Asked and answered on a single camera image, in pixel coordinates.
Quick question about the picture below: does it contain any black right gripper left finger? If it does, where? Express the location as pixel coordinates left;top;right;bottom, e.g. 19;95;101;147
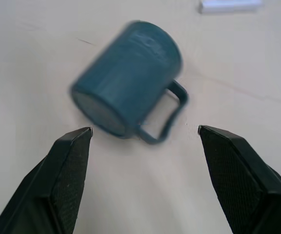
0;126;94;234

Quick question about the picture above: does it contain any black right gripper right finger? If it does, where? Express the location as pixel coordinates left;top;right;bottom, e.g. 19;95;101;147
197;124;281;234

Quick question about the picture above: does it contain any white flat box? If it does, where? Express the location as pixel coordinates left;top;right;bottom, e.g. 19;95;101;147
198;0;264;14

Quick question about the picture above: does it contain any blue mug with handle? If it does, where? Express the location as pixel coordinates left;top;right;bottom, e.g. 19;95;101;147
71;20;189;146

